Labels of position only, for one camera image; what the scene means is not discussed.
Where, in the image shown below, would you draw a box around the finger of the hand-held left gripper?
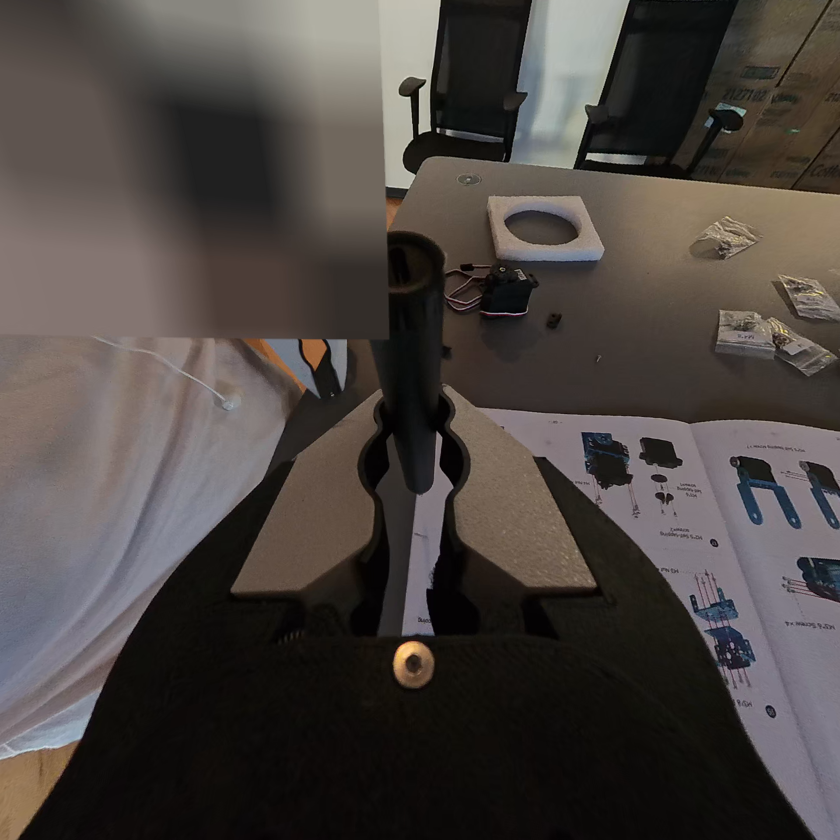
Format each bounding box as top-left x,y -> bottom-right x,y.
298,338 -> 349,401

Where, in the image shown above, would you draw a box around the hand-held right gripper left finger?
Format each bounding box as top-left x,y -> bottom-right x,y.
231,387 -> 395,636

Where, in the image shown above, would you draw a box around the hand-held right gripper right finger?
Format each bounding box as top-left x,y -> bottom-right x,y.
428,385 -> 599,636

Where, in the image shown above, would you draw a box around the black screwdriver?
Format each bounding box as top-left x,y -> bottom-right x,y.
385,230 -> 448,496

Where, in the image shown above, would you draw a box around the black servo motor with wires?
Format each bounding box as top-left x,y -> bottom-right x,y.
444,260 -> 542,321

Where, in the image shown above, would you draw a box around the white foam square frame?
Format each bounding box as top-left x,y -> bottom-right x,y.
486,194 -> 605,263

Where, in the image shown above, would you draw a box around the dark grey desk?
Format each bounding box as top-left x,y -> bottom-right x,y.
279,155 -> 840,637

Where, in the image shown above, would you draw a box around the illustrated instruction booklet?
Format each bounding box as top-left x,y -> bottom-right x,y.
402,407 -> 840,840

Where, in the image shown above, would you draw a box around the person in white shirt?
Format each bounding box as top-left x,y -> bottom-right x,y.
0,336 -> 311,757

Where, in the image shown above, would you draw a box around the black office chair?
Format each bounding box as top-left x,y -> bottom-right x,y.
398,0 -> 530,175
574,0 -> 746,179

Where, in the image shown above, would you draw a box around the brown cardboard boxes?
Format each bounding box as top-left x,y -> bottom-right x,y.
675,0 -> 840,195

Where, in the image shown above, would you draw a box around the white earphone cable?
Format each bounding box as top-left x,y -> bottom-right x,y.
91,336 -> 242,412

